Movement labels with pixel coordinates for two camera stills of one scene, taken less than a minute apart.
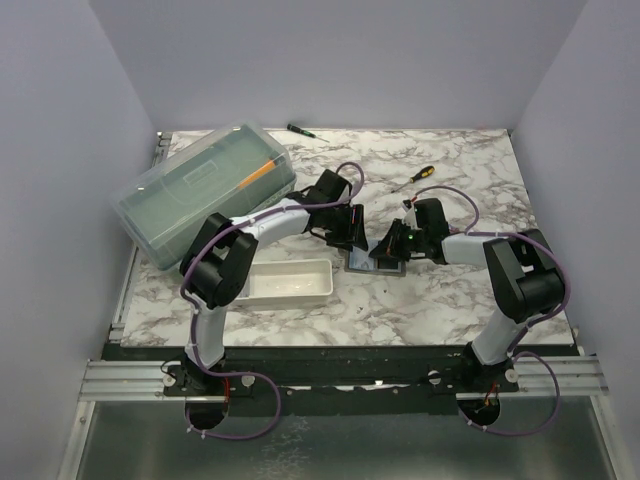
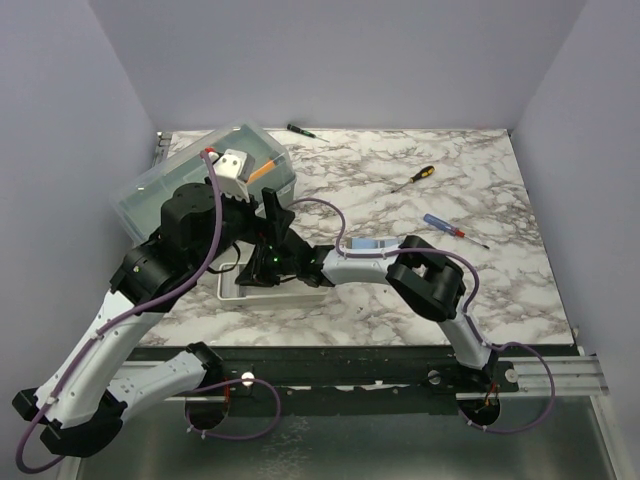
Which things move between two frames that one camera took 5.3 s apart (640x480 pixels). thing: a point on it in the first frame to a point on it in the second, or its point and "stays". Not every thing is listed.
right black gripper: x=389 y=247 to x=255 y=273
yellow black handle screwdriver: x=422 y=174 stays
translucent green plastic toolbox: x=230 y=171 stays
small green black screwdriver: x=301 y=130 stays
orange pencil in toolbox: x=256 y=174 stays
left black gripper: x=345 y=240 to x=278 y=216
